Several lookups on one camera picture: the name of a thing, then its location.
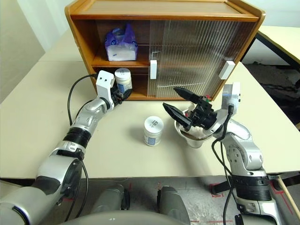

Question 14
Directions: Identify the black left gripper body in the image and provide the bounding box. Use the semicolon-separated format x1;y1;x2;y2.
110;85;127;105

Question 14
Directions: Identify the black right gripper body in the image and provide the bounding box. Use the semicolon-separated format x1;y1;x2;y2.
187;95;218;131

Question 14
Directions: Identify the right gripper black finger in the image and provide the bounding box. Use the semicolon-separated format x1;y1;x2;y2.
162;102;193;132
172;87;201;104

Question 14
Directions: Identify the white bottle blue print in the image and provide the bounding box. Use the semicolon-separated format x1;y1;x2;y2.
142;116;164;147
114;67;133;92

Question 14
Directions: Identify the white plush cat cup toy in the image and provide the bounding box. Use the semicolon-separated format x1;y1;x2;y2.
174;94;214;149

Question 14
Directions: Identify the wooden cabinet shelf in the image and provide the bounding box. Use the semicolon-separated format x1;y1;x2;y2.
91;44;150;69

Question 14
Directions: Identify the wooden cabinet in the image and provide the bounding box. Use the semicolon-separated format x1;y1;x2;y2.
64;0;266;101

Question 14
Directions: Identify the ribbed translucent sliding door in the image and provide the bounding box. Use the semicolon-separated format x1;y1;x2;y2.
164;20;257;99
148;20;237;98

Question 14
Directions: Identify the purple tissue pack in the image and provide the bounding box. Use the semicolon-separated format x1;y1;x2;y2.
104;23;138;62

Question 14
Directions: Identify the black stand leg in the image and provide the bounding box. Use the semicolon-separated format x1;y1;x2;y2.
210;181;233;196

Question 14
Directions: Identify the dark grey rounded housing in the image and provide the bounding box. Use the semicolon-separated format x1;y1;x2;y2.
157;185;190;225
90;184;131;215

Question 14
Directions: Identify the wooden stick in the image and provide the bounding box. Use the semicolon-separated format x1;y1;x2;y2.
277;174;297;215

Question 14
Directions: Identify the silver robot torso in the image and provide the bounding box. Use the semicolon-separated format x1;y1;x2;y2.
58;210;188;225

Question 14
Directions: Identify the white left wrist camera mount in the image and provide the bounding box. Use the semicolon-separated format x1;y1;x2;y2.
96;70;116;110

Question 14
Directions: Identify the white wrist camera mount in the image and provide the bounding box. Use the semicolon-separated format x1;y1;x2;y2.
221;82;241;112
96;70;116;110

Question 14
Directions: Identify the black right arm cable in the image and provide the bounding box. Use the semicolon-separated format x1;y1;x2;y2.
211;104;235;222

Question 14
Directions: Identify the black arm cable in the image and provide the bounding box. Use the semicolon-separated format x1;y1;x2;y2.
63;74;98;222
211;104;235;222

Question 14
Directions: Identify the white door handle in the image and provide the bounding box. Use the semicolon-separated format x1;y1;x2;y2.
218;60;235;80
150;60;157;80

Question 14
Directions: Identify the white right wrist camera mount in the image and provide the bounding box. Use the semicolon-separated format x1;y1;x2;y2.
221;82;241;112

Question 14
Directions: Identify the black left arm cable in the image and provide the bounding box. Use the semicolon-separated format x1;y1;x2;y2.
63;74;98;222

